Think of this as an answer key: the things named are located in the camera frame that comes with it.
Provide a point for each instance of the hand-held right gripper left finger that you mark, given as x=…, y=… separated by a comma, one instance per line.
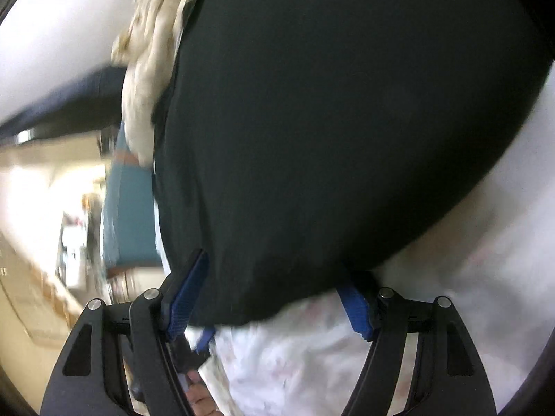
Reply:
x=186, y=294

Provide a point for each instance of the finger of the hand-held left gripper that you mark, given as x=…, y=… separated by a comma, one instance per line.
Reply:
x=203, y=340

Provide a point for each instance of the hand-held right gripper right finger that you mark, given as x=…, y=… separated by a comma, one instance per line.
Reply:
x=355, y=312

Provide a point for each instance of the black pants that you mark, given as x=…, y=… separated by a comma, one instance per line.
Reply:
x=347, y=117

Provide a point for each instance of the person's left hand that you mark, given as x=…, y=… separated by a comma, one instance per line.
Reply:
x=201, y=398

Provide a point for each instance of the white floral bed sheet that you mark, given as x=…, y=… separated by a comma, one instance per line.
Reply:
x=455, y=268

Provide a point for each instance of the cream quilted duvet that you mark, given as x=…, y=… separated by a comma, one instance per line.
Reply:
x=147, y=73

